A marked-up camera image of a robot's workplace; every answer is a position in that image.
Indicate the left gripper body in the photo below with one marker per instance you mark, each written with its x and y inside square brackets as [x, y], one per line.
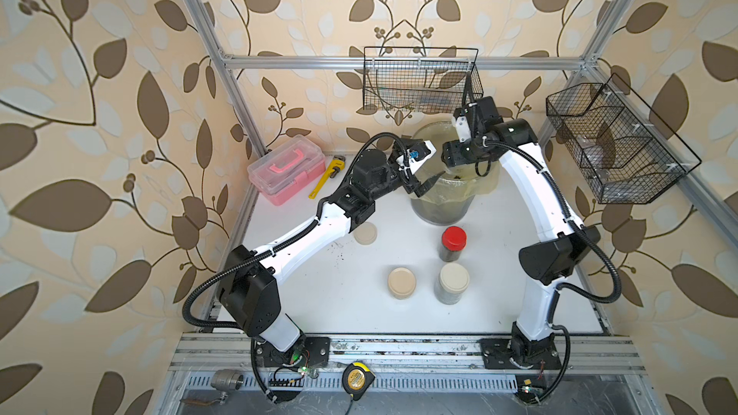
[407, 183]

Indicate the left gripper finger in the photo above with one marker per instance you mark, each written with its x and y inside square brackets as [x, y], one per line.
[401, 149]
[424, 182]

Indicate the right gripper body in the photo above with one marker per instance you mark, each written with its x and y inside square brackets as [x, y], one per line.
[467, 153]

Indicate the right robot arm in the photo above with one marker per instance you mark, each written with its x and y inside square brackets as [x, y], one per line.
[484, 137]

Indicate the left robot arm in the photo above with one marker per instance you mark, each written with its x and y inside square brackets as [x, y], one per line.
[248, 287]

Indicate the red lid tea jar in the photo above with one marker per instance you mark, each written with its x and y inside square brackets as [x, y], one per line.
[453, 242]

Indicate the metal mesh trash bin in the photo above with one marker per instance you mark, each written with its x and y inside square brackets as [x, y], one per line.
[441, 215]

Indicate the yellow plastic bin liner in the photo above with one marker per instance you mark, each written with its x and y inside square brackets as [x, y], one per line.
[460, 183]

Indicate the yellow pipe wrench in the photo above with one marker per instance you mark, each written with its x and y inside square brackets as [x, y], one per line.
[336, 165]

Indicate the beige lid short jar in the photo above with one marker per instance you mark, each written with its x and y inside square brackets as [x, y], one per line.
[401, 283]

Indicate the beige lid tall jar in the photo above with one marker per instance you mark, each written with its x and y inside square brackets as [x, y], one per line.
[452, 281]

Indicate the pink plastic toolbox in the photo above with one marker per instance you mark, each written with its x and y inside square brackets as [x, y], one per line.
[288, 169]

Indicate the yellow black tape measure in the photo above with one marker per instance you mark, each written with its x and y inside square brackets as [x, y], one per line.
[356, 379]

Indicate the metal pipe fitting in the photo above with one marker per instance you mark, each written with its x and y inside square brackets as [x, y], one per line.
[227, 380]

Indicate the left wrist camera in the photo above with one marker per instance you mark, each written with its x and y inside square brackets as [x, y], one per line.
[418, 152]

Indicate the black wire basket back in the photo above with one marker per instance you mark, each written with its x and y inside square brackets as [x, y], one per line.
[419, 79]

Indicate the black wire basket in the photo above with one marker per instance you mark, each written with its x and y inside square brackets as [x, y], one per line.
[419, 79]
[627, 152]

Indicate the black wire basket right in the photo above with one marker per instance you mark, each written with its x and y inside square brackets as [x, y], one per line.
[627, 152]

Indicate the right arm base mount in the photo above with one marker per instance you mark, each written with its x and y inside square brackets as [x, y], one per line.
[520, 352]

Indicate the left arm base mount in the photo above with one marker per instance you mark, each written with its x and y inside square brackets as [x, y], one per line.
[308, 351]

